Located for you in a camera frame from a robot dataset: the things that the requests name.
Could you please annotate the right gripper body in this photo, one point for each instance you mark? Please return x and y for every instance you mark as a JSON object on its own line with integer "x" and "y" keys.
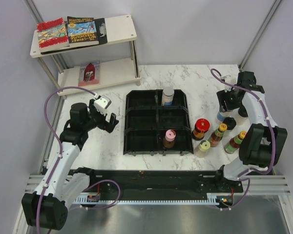
{"x": 232, "y": 102}

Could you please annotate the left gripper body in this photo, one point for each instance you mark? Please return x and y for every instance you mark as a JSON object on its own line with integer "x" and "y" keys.
{"x": 96, "y": 118}

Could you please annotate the blue label clear jar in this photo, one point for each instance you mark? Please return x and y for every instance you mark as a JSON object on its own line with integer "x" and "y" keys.
{"x": 222, "y": 115}

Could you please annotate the red lid sauce jar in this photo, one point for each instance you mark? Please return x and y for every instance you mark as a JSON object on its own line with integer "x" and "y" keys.
{"x": 201, "y": 126}

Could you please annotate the yellow cap sauce bottle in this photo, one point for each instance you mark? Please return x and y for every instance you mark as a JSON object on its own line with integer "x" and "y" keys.
{"x": 217, "y": 135}

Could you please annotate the green label sauce bottle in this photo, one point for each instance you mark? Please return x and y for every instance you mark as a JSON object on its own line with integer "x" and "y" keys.
{"x": 235, "y": 142}

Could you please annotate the black compartment organizer tray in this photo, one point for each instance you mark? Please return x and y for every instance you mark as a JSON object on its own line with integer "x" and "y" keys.
{"x": 146, "y": 122}

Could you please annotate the white two-tier shelf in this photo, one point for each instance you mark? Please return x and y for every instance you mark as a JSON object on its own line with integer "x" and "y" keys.
{"x": 119, "y": 63}

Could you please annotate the pink lid spice jar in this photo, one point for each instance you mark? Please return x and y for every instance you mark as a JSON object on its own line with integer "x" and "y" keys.
{"x": 169, "y": 138}

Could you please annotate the clear jar grey lid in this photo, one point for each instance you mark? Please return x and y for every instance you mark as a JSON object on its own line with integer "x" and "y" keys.
{"x": 167, "y": 96}

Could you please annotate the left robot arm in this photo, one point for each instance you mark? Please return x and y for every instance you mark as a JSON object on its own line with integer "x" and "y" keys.
{"x": 47, "y": 207}

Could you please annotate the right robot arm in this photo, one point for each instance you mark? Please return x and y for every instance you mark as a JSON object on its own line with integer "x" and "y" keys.
{"x": 262, "y": 146}

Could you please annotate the black lid clear jar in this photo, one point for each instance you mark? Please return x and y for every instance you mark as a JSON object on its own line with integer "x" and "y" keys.
{"x": 241, "y": 116}

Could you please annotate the pink book on lower shelf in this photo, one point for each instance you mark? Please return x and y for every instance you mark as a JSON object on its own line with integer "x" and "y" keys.
{"x": 89, "y": 74}

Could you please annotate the yellow lid spice jar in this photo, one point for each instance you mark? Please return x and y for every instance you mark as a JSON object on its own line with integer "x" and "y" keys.
{"x": 202, "y": 149}

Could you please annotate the black cover treehouse book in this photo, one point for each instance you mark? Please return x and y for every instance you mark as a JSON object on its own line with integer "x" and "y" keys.
{"x": 81, "y": 32}

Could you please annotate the red cover book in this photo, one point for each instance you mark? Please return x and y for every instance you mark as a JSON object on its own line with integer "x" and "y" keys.
{"x": 52, "y": 35}

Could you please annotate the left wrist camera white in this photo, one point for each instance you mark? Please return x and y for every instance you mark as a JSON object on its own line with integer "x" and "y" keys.
{"x": 101, "y": 104}

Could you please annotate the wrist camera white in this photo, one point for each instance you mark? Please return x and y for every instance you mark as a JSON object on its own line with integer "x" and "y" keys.
{"x": 229, "y": 79}
{"x": 101, "y": 104}

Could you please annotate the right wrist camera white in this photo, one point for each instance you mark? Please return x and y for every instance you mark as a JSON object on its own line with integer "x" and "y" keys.
{"x": 229, "y": 79}

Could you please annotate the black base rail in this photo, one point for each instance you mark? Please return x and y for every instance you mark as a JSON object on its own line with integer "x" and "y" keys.
{"x": 127, "y": 185}

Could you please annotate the white cable duct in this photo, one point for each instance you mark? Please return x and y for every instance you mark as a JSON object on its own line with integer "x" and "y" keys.
{"x": 91, "y": 200}

